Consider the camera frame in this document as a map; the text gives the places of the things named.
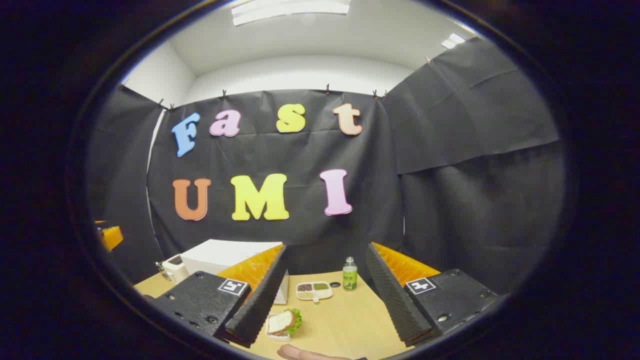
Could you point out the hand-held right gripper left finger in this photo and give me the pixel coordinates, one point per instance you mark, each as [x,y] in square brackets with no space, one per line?
[260,305]

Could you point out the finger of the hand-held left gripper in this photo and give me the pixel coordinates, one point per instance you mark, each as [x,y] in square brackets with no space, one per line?
[112,238]

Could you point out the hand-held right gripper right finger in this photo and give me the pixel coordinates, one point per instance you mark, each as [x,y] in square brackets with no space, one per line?
[392,295]

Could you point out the lettuce sandwich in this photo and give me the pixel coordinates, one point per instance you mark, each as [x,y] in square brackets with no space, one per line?
[282,321]

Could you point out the white microwave oven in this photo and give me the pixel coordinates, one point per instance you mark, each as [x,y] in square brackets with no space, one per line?
[220,255]

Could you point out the small white plate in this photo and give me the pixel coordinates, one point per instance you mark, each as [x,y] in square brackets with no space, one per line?
[279,337]

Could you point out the green label bottle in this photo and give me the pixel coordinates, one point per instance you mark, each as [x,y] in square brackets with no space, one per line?
[350,277]

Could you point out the white divided tray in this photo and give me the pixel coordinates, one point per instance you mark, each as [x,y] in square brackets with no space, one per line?
[314,291]

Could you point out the white toaster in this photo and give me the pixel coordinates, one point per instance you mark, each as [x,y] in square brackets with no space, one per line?
[175,270]

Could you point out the small ceiling light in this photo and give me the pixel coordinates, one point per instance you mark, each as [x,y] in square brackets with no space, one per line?
[452,41]

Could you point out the long ceiling light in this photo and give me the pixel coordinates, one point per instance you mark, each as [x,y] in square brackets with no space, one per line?
[290,10]

